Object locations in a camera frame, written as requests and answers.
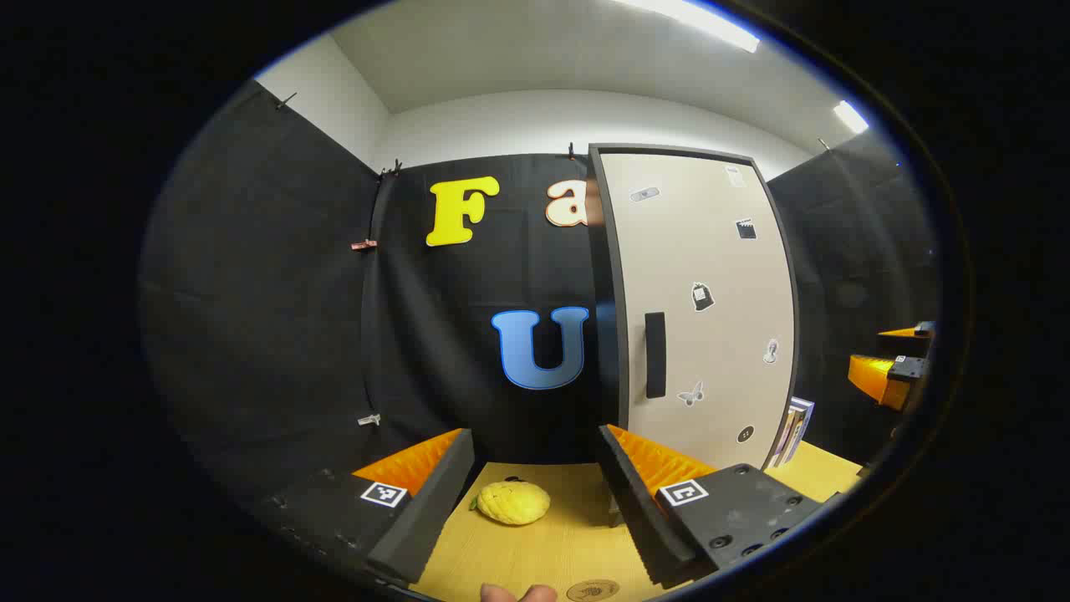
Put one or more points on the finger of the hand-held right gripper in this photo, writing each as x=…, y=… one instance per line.
x=919, y=329
x=878, y=378

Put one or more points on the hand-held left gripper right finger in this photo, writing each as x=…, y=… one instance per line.
x=639, y=518

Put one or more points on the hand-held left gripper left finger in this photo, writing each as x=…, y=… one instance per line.
x=422, y=518

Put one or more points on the round brown coaster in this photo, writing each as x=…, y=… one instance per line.
x=592, y=591

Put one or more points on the beige cabinet door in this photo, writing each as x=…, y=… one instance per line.
x=710, y=251

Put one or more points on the grey cabinet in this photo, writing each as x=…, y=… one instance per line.
x=608, y=293

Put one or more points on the blue cover book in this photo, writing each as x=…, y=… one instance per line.
x=804, y=422

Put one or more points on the yellow bumpy fruit toy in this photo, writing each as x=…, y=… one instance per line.
x=512, y=502

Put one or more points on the brown cover book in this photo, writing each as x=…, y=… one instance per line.
x=780, y=443

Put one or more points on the ceiling light strip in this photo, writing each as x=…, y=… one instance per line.
x=851, y=117

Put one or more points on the black backdrop cloth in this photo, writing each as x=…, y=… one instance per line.
x=267, y=293

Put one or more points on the red clip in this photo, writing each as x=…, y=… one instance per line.
x=364, y=244

